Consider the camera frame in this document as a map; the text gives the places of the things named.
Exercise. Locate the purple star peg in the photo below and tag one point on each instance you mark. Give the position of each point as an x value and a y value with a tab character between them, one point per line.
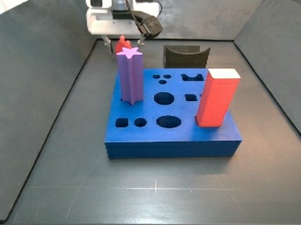
130	65

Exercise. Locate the black curved fixture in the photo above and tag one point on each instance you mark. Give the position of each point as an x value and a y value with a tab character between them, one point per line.
185	57

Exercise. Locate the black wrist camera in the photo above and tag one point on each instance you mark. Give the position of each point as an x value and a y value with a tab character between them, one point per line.
150	27

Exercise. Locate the blue shape sorter block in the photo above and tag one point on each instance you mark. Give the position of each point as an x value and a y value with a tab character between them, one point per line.
157	127

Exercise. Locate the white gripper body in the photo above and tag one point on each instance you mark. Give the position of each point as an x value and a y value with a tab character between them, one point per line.
117	17

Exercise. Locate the red rectangular peg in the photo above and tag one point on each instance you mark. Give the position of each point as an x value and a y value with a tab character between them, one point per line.
218	92

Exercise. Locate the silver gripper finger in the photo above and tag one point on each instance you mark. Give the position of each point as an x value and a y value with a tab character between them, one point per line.
106	40
141	41

